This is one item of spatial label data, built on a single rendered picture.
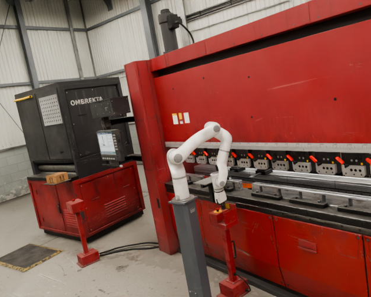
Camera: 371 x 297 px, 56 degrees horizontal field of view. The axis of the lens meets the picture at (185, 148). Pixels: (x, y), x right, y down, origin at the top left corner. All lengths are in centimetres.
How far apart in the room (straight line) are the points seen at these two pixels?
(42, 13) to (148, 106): 743
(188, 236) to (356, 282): 125
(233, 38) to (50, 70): 813
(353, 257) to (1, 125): 863
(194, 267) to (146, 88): 201
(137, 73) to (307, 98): 201
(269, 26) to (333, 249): 166
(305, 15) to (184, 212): 170
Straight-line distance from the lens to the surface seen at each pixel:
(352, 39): 243
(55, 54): 1084
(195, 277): 308
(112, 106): 391
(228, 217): 305
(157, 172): 402
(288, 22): 266
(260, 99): 287
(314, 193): 278
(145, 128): 395
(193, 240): 294
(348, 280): 279
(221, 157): 290
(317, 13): 253
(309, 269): 294
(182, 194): 284
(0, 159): 975
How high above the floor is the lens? 184
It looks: 9 degrees down
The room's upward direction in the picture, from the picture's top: 10 degrees counter-clockwise
